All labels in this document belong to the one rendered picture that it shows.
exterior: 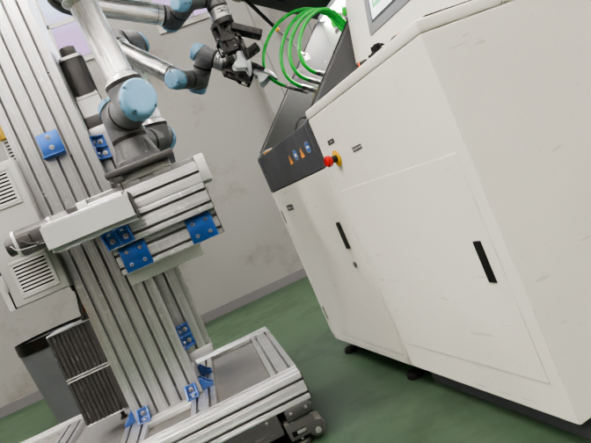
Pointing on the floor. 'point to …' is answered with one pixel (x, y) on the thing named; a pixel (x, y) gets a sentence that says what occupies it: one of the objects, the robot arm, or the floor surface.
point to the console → (478, 197)
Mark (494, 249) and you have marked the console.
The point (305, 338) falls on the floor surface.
